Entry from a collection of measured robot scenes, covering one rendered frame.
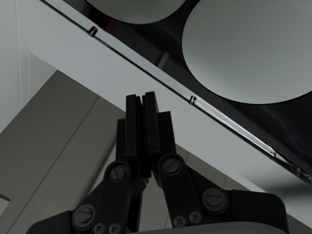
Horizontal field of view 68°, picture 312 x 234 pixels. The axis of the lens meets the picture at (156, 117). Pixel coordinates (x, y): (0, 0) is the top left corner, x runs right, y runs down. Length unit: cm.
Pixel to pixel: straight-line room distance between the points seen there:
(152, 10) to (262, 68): 9
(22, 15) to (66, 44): 6
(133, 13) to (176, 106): 21
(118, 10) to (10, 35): 22
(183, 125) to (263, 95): 22
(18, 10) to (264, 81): 30
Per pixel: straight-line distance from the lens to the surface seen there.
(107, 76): 38
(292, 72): 18
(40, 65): 54
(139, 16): 18
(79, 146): 149
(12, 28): 37
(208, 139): 41
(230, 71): 19
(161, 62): 20
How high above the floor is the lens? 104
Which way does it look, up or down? 33 degrees down
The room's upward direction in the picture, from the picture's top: 155 degrees counter-clockwise
